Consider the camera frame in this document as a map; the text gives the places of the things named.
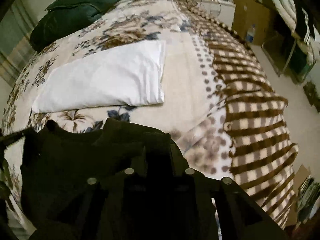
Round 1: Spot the black lion print sweatshirt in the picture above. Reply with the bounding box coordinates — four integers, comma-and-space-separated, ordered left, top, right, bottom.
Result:
21, 118, 218, 239

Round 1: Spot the plastic water bottle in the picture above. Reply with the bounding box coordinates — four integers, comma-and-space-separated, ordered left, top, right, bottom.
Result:
246, 24, 256, 43

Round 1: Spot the clothes-laden chair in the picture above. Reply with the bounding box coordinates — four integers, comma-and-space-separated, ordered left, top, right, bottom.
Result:
261, 0, 319, 82

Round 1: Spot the brown cardboard box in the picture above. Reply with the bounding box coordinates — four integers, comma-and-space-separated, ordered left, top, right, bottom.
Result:
232, 0, 274, 46

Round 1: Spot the white folded t-shirt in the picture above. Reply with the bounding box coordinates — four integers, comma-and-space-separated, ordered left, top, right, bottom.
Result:
32, 40, 166, 113

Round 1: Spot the dark green pillow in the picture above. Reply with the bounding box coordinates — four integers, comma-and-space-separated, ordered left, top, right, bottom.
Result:
30, 0, 121, 53

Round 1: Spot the floral cream bed blanket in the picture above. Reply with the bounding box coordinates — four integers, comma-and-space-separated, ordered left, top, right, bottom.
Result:
1, 0, 298, 228

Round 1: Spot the plaid curtain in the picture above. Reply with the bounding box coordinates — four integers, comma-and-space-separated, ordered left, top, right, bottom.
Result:
1, 0, 36, 86

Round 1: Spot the white nightstand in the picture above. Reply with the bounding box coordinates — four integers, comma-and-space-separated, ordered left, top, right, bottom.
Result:
194, 0, 236, 25

